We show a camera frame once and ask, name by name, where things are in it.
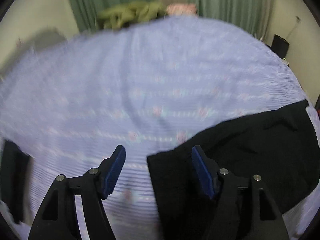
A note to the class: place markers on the olive green garment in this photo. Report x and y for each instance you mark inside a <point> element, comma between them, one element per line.
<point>125,14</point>

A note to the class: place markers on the black speaker box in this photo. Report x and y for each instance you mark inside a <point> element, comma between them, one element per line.
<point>280,46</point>

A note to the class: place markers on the black pants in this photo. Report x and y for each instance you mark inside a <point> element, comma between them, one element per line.
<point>268,163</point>

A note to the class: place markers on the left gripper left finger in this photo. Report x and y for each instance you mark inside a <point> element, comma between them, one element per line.
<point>110,170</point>

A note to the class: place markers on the lilac floral bed sheet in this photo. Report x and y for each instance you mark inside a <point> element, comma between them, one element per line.
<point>148,87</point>

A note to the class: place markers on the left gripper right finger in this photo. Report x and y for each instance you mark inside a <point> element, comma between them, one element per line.
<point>206,170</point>

